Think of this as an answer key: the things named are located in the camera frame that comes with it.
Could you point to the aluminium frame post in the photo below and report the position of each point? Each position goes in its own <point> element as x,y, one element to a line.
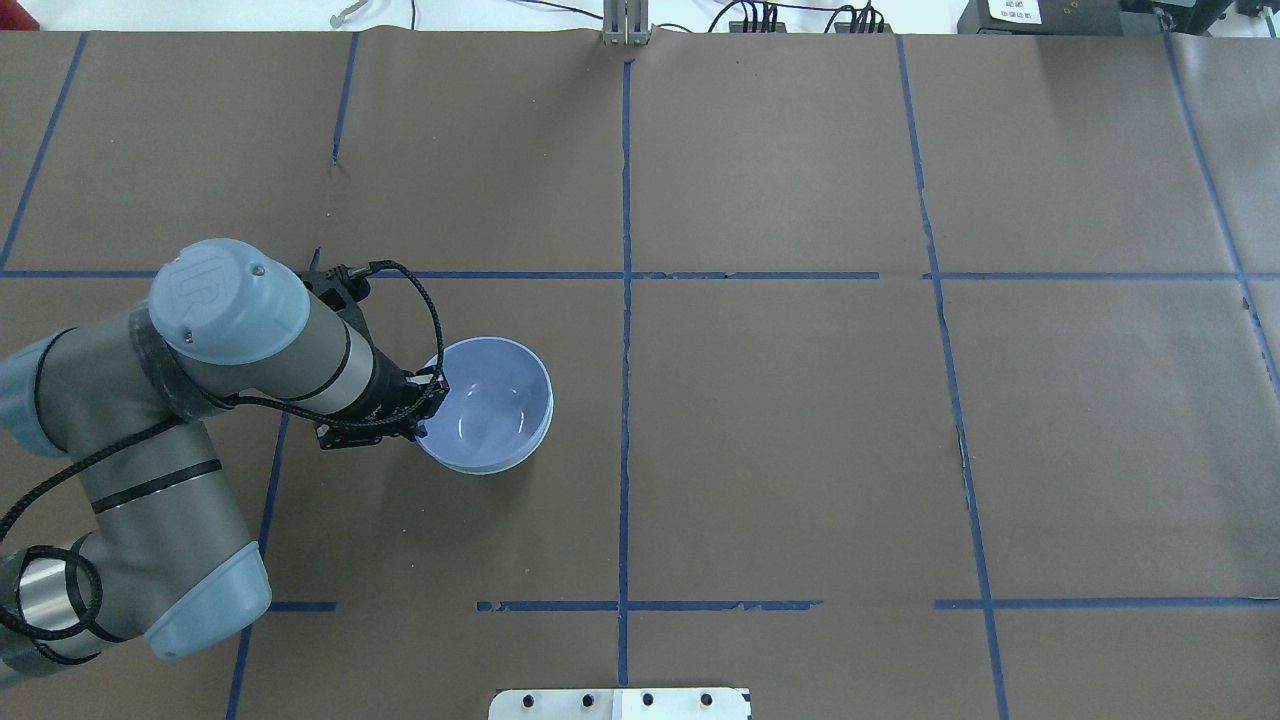
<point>626,23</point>

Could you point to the blue ceramic bowl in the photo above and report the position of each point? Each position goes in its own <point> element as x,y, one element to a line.
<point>495,380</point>

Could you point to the brown paper table mat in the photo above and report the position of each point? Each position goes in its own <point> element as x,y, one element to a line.
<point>917,377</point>

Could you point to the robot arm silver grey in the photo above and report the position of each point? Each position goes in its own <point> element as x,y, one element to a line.
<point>126,402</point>

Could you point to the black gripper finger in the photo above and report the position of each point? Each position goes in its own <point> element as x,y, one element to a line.
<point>429,380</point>
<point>414,426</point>

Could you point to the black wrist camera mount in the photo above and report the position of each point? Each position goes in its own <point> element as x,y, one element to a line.
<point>342,288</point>

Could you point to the black mini computer box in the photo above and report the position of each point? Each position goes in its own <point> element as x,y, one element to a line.
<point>1055,18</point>

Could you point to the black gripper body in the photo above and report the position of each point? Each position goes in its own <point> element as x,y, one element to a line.
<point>386,397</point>

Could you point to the green ceramic bowl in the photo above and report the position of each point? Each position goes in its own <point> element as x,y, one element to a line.
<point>475,448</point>

